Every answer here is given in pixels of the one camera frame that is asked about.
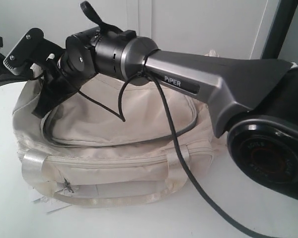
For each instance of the cream fabric duffel bag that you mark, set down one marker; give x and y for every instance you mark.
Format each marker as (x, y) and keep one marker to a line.
(80, 154)

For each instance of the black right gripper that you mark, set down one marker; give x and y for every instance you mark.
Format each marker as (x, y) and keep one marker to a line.
(58, 86)

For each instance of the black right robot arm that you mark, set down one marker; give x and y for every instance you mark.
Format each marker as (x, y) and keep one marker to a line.
(255, 102)

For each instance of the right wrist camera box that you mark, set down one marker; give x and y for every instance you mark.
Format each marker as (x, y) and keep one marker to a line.
(31, 49)

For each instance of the white paper hang tag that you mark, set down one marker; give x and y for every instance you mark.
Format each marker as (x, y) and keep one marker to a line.
(48, 205)

